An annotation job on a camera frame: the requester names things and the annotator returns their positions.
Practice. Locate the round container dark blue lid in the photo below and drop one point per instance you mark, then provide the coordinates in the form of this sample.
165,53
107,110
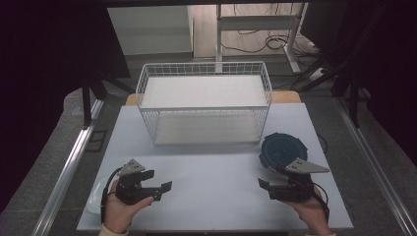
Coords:
282,150

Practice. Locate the white metal desk frame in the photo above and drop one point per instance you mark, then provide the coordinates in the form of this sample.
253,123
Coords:
255,23

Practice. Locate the white cabinet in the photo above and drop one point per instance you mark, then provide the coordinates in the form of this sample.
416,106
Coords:
150,29

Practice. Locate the person's left hand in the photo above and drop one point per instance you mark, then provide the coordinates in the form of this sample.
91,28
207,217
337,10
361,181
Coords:
118,213

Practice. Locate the black metal stand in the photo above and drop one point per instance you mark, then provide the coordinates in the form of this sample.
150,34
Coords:
86,101

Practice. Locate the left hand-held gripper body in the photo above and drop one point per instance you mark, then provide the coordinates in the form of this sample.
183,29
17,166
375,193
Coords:
131,188

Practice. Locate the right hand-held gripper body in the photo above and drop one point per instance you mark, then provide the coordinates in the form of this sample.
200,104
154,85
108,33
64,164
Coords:
295,190

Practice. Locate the aluminium rail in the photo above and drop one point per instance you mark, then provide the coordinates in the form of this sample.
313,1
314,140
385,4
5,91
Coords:
70,167
373,164

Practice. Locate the white square lidded container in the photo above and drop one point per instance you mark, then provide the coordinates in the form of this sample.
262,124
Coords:
95,200

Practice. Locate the white power strip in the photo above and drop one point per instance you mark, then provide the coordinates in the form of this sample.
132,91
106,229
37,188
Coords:
317,74

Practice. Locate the person's right hand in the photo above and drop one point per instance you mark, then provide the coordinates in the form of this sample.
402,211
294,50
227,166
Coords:
313,213

